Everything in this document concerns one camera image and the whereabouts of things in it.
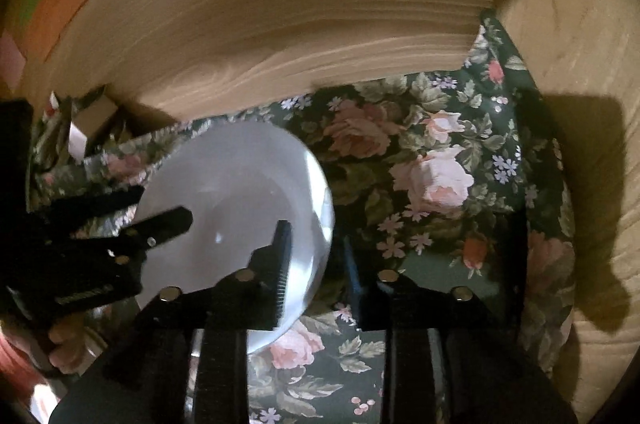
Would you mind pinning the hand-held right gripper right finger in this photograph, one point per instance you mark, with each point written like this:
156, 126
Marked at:
356, 286

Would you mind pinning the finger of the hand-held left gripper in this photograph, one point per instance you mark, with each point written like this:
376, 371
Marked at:
100, 206
165, 224

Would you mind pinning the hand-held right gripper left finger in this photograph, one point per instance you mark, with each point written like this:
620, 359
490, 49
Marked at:
282, 276

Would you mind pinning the white plate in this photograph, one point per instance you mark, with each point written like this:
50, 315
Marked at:
225, 184

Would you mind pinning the person's left forearm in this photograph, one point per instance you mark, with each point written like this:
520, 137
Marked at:
15, 369

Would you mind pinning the person's left hand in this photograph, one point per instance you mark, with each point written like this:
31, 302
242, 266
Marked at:
67, 349

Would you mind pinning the small white paper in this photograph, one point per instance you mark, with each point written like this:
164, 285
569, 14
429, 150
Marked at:
77, 141

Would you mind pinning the small brown box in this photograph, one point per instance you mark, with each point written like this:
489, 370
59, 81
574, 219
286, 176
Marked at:
95, 114

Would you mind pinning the pink sticky note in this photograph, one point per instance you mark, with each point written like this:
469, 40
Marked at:
11, 61

